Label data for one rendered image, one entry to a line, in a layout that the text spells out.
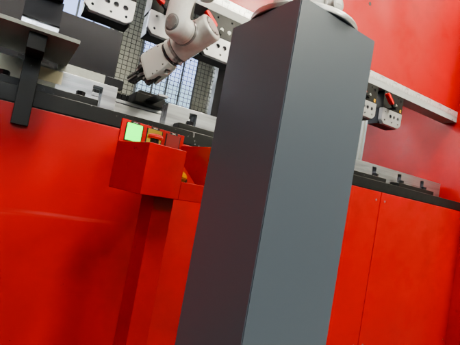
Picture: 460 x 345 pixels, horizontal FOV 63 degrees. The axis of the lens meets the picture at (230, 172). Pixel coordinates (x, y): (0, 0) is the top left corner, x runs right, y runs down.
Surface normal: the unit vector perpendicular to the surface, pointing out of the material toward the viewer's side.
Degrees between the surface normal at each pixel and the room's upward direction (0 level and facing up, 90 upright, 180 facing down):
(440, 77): 90
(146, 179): 90
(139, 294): 90
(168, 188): 90
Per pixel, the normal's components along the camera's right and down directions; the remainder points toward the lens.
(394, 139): -0.85, -0.18
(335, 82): 0.56, 0.05
